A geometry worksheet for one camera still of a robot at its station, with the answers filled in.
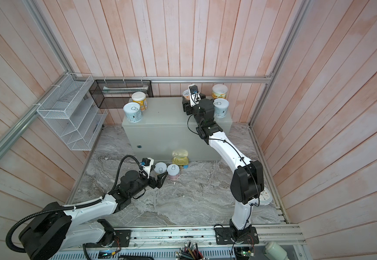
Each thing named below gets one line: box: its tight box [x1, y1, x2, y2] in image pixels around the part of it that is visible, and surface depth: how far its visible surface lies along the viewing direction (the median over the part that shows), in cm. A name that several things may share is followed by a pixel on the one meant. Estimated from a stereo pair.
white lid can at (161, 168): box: [153, 161, 168, 175], surface depth 92 cm
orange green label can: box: [211, 83, 229, 99], surface depth 78 cm
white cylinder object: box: [264, 241, 290, 260], surface depth 66 cm
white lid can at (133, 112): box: [122, 101, 143, 123], surface depth 73 cm
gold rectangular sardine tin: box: [171, 156, 190, 166], surface depth 97 cm
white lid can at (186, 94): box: [182, 88, 191, 101], surface depth 77 cm
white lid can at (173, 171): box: [166, 163, 180, 180], surface depth 92 cm
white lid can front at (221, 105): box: [212, 98, 230, 119], surface depth 75 cm
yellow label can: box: [131, 91, 148, 112], surface depth 77 cm
